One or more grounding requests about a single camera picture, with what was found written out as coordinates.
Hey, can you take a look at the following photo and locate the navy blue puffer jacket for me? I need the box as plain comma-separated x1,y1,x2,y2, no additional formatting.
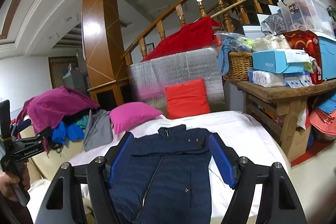
109,124,212,223

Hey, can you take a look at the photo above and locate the person's left hand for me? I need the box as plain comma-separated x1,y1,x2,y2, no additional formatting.
0,160,31,202

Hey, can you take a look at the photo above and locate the magenta garment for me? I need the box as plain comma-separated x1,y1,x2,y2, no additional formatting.
19,86,100,153

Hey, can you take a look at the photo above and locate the blue garment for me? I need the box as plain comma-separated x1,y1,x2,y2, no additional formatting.
51,121,84,145

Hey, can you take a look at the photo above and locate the teal garment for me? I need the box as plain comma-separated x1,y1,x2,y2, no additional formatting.
75,115,89,131

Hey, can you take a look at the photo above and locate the grey garment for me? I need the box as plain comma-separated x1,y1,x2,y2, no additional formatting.
84,109,113,151

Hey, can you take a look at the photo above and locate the coral folded cloth stack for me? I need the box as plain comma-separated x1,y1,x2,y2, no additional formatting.
309,109,336,136

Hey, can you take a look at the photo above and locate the wooden table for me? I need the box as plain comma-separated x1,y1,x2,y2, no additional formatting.
226,79,335,161

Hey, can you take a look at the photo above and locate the pink pillow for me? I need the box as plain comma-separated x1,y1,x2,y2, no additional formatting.
109,102,162,134

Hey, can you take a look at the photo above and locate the wooden pillar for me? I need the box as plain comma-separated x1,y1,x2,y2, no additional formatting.
82,0,128,110

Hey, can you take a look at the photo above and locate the white tissue pack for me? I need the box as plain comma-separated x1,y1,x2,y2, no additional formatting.
248,69,284,88

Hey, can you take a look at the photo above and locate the red-orange cushion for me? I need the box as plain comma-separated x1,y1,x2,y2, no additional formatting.
165,79,211,119

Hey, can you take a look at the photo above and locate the light blue shoe box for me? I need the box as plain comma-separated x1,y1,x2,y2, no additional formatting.
252,49,310,74

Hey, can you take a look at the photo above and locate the wicker basket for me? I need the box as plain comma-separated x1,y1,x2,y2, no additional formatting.
224,52,253,81

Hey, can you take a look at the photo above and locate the silver foil insulation board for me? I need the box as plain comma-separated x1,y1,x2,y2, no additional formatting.
129,47,225,115

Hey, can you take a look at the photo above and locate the red gift bag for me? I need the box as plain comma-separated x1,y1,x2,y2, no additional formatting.
283,30,322,85

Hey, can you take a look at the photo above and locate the blue plastic bin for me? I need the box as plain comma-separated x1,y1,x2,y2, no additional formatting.
316,32,336,81

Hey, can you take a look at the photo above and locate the light blue cloth in basket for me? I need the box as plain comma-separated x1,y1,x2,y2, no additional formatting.
218,36,239,76

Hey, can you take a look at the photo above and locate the red blanket on railing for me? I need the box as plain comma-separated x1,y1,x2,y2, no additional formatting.
142,16,221,61

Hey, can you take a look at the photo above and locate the clear plastic storage box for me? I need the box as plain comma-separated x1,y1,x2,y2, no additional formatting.
277,0,334,37

